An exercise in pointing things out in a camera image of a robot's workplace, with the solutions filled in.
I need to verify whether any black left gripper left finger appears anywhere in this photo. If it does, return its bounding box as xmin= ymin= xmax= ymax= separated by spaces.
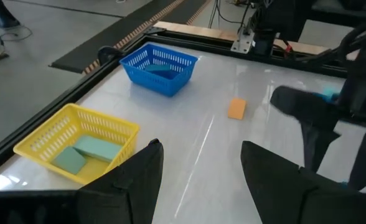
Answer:
xmin=0 ymin=138 xmax=165 ymax=224

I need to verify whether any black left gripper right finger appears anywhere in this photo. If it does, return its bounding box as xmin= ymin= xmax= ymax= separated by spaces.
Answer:
xmin=240 ymin=141 xmax=366 ymax=224

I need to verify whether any light green block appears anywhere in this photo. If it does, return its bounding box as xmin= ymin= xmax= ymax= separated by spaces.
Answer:
xmin=51 ymin=146 xmax=87 ymax=175
xmin=73 ymin=135 xmax=123 ymax=163

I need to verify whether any orange rectangular block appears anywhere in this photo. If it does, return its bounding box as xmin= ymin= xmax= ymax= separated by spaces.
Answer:
xmin=227 ymin=98 xmax=248 ymax=121

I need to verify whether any blue rectangular block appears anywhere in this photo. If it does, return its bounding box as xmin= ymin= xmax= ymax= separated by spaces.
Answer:
xmin=312 ymin=92 xmax=339 ymax=104
xmin=144 ymin=63 xmax=180 ymax=80

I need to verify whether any small light green cube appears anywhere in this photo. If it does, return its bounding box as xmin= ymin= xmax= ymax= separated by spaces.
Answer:
xmin=322 ymin=86 xmax=339 ymax=96

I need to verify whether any yellow plastic basket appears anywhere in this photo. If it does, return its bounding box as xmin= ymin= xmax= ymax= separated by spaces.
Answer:
xmin=12 ymin=103 xmax=140 ymax=186

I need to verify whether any blue plastic basket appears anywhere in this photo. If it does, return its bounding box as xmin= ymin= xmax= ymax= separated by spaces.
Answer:
xmin=120 ymin=42 xmax=199 ymax=98

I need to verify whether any black hazard striped floor mat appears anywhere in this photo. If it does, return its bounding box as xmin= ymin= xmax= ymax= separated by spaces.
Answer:
xmin=48 ymin=0 xmax=190 ymax=75

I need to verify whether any person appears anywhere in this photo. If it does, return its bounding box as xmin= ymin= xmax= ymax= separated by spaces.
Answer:
xmin=0 ymin=0 xmax=21 ymax=30

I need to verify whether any silver metal mounting bracket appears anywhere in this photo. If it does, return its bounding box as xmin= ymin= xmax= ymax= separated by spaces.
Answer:
xmin=230 ymin=30 xmax=255 ymax=54

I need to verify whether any black aluminium table frame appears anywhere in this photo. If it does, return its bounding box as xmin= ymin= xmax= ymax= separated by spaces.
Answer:
xmin=0 ymin=26 xmax=361 ymax=180

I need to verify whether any black frame clamp knob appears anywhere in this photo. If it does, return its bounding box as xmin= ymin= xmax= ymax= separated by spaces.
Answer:
xmin=97 ymin=45 xmax=125 ymax=67

